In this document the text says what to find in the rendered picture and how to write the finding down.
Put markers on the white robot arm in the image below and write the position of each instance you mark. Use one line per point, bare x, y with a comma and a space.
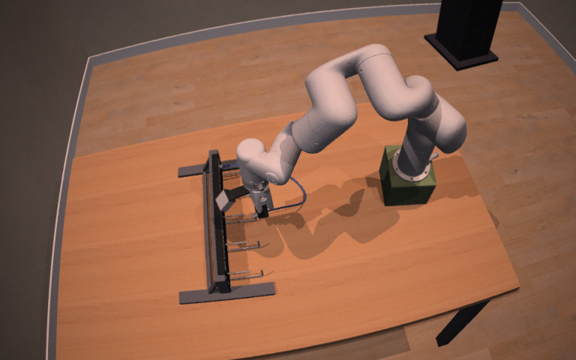
334, 111

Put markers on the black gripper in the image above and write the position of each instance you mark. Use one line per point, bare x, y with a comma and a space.
262, 200

